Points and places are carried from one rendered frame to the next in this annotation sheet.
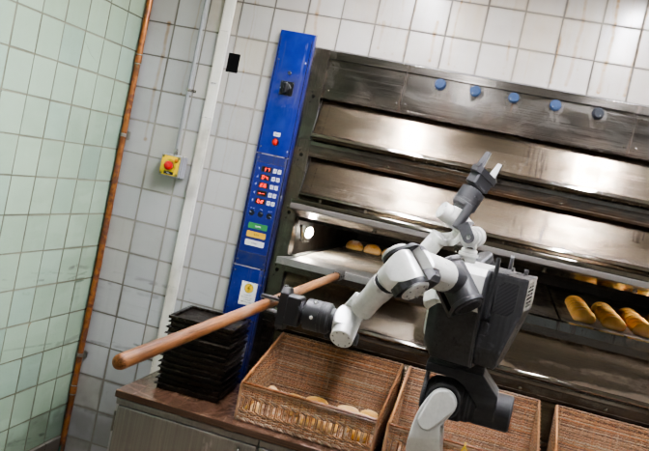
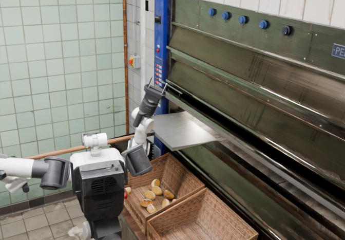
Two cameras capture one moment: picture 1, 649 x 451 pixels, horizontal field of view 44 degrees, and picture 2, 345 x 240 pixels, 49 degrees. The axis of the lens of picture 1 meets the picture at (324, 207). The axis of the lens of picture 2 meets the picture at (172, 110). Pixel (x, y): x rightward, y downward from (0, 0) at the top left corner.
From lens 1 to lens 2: 2.69 m
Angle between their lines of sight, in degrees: 50
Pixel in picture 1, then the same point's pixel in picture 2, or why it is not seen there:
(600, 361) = (293, 222)
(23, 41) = (31, 21)
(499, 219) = (240, 107)
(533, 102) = (253, 22)
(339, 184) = (181, 75)
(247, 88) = (151, 19)
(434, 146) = (210, 54)
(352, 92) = (183, 19)
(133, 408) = not seen: hidden behind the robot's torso
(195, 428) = not seen: hidden behind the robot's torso
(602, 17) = not seen: outside the picture
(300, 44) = not seen: outside the picture
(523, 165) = (247, 71)
